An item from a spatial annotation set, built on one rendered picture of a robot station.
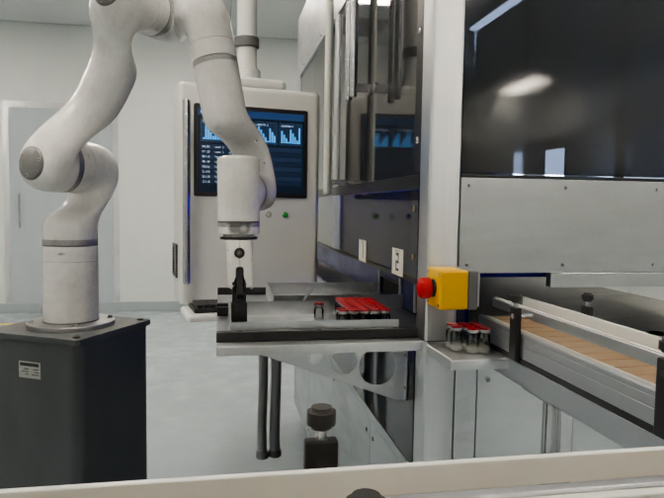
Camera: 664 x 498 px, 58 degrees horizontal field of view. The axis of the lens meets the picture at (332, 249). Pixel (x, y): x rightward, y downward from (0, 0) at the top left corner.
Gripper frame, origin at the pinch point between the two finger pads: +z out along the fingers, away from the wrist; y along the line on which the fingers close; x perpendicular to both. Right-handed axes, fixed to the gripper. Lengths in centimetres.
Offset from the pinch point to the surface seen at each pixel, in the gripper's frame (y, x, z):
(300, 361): -0.9, -12.6, 10.4
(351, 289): 54, -35, 3
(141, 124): 544, 84, -109
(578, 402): -47, -46, 6
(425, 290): -19.8, -32.7, -6.5
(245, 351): -10.8, -0.8, 5.5
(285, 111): 91, -19, -55
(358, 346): -10.8, -22.4, 5.4
